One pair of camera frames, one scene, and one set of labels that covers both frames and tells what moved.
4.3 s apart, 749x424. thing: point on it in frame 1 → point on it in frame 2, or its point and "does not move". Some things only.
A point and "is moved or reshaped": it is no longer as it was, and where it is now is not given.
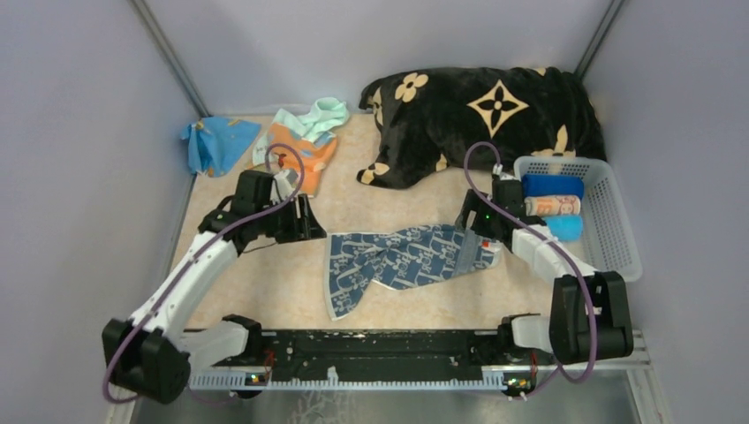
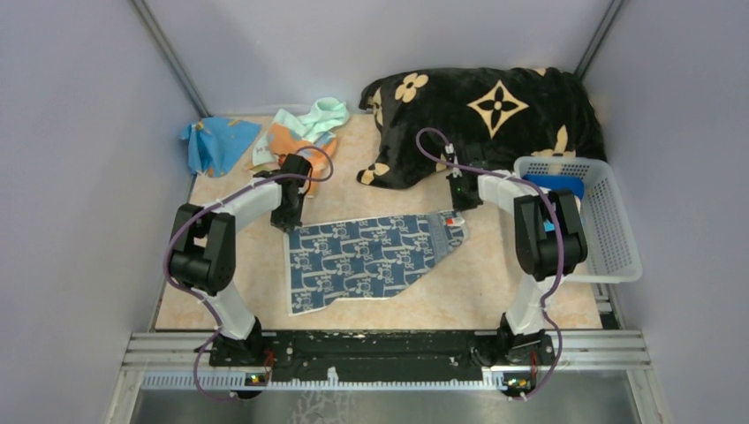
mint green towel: [328, 113] does not move
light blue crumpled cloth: [215, 144] does not move
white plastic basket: [607, 243] does not move
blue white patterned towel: [399, 259] is moved or reshaped
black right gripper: [469, 205] → [457, 204]
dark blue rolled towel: [552, 185] does not move
